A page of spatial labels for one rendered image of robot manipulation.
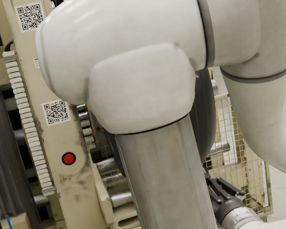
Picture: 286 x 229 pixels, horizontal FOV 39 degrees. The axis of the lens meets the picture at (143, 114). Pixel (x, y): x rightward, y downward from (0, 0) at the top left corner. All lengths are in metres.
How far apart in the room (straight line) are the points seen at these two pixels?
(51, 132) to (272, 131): 0.82
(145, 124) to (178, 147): 0.05
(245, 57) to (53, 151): 0.90
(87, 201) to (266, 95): 0.94
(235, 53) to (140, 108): 0.13
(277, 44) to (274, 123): 0.14
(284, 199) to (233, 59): 2.47
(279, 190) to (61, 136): 2.04
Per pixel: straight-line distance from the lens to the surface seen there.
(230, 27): 0.47
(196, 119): 1.15
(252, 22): 0.48
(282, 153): 0.67
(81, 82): 0.46
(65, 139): 1.30
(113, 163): 1.57
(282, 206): 2.86
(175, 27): 0.45
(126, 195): 1.32
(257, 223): 0.92
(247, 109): 0.58
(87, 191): 1.37
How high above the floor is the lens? 1.54
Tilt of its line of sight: 18 degrees down
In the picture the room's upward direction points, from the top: 11 degrees counter-clockwise
